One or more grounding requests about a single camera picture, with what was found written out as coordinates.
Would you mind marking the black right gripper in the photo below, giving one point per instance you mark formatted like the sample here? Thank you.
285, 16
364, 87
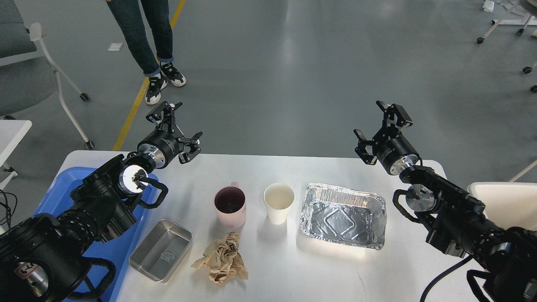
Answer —
392, 149

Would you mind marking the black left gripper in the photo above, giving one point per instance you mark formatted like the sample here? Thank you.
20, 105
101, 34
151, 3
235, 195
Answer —
167, 141

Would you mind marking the pink ribbed mug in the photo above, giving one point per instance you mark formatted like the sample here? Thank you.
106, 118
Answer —
231, 207

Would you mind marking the stainless steel rectangular tin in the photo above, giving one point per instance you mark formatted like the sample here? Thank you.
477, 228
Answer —
162, 250

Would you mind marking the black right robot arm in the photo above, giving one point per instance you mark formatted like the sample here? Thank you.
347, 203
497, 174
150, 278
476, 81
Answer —
455, 220

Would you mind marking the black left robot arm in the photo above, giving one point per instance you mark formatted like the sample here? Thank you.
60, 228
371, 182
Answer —
42, 258

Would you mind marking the aluminium foil tray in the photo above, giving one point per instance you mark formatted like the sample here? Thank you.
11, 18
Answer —
344, 216

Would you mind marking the person in jeans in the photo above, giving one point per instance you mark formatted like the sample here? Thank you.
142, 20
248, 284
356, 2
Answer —
149, 37

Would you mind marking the white paper cup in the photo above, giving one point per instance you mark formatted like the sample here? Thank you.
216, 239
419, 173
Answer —
278, 198

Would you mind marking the blue plastic tray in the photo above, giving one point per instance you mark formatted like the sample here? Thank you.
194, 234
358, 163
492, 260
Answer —
93, 212

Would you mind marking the crumpled brown paper napkin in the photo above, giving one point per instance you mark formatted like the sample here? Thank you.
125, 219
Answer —
223, 260

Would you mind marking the white bin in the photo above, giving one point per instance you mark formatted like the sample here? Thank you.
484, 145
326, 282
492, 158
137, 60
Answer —
508, 204

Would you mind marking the grey office chair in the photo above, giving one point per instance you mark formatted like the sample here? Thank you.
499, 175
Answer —
26, 83

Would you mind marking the white side table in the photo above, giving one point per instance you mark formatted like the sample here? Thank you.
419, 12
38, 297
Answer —
11, 134

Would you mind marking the white chair base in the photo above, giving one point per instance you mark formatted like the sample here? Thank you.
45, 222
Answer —
529, 18

